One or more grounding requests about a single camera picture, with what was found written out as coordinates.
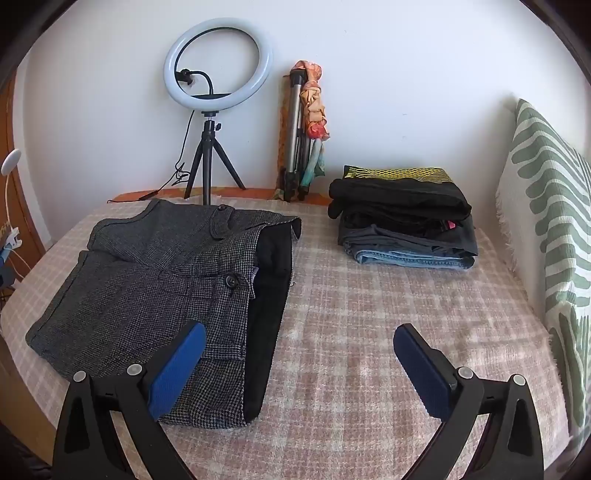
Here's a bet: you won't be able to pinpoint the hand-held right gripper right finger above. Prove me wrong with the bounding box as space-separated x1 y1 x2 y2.
393 323 550 480

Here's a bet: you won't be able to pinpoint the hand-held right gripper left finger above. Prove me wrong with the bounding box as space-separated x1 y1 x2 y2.
52 322 207 480

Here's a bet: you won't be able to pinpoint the grey houndstooth pants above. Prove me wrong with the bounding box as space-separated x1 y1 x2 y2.
25 199 303 428

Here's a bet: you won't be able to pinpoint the folded black pants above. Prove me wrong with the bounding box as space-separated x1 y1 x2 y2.
328 178 472 222

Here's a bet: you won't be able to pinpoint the pink plaid blanket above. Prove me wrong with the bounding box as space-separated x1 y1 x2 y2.
0 196 571 480

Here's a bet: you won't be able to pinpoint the folded light blue jeans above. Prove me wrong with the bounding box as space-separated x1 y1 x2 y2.
353 249 476 272

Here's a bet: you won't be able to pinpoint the folded black garment pink tag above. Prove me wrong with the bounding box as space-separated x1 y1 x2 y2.
339 213 478 257

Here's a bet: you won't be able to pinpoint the folded grey jeans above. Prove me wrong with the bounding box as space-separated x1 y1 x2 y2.
338 224 462 260

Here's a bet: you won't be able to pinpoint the black garment with yellow pattern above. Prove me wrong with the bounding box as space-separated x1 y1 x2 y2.
342 165 462 186

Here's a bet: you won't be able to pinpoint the black mini tripod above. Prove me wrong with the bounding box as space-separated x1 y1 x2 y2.
184 111 247 206

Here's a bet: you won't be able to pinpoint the green leaf print pillow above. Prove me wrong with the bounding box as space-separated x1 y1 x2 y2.
495 98 591 462

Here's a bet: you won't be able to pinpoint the folded silver tripod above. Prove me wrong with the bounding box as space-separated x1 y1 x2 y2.
279 70 312 203

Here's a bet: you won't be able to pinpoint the white gooseneck lamp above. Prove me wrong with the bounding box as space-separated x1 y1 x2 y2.
0 148 24 241

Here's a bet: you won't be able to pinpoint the orange floral scarf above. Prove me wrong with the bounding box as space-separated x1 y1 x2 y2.
276 59 331 201

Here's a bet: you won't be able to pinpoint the black ring light cable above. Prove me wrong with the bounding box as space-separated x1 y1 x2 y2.
107 110 195 204

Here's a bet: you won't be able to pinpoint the white ring light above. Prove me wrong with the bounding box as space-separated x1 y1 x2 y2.
163 17 274 112

